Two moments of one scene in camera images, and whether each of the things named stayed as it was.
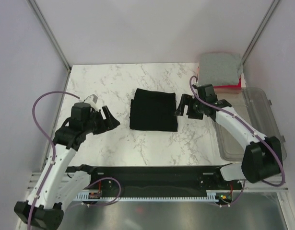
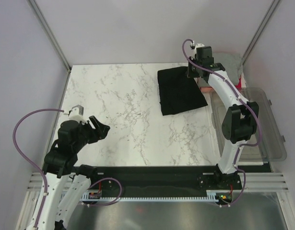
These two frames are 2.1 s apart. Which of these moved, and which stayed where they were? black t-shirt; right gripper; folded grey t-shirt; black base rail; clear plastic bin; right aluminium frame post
Moved: right gripper; black t-shirt
Stayed: folded grey t-shirt; black base rail; right aluminium frame post; clear plastic bin
